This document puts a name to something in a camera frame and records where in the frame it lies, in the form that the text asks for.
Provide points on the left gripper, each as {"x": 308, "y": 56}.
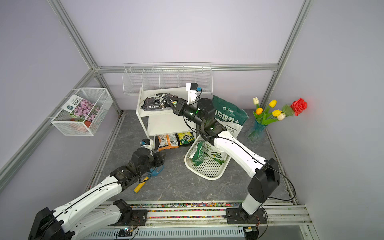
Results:
{"x": 159, "y": 160}

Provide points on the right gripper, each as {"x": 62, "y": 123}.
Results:
{"x": 180, "y": 108}

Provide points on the black rose soil bag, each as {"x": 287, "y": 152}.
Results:
{"x": 157, "y": 102}

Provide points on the white green small bag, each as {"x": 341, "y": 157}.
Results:
{"x": 204, "y": 150}

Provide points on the tall green soil bag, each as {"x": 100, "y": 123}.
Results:
{"x": 228, "y": 112}

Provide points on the white fertilizer bag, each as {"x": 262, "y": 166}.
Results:
{"x": 233, "y": 128}

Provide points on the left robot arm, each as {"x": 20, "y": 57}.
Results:
{"x": 74, "y": 220}

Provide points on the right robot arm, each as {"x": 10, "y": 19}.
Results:
{"x": 264, "y": 174}

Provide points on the white three-tier shelf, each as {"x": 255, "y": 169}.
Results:
{"x": 162, "y": 122}

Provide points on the blue yellow garden fork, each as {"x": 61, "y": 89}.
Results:
{"x": 153, "y": 173}

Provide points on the orange packet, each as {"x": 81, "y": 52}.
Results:
{"x": 167, "y": 142}

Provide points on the green yellow packet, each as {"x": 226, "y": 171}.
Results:
{"x": 185, "y": 138}

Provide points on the white perforated plastic basket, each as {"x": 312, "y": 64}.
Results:
{"x": 209, "y": 169}

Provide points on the purple flower seed packet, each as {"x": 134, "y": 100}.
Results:
{"x": 81, "y": 109}

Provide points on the glass vase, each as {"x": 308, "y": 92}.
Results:
{"x": 256, "y": 132}

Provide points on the tulip bouquet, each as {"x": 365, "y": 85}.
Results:
{"x": 268, "y": 115}

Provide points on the red artificial rose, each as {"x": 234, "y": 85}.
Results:
{"x": 299, "y": 106}

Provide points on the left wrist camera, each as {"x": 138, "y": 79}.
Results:
{"x": 148, "y": 144}

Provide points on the white wire wall rack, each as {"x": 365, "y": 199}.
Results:
{"x": 158, "y": 76}

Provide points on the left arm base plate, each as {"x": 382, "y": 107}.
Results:
{"x": 133, "y": 217}

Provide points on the white wire cube basket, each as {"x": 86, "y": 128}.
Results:
{"x": 69, "y": 127}

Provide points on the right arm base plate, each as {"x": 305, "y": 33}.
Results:
{"x": 239, "y": 216}

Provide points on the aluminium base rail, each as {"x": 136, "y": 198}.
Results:
{"x": 193, "y": 219}

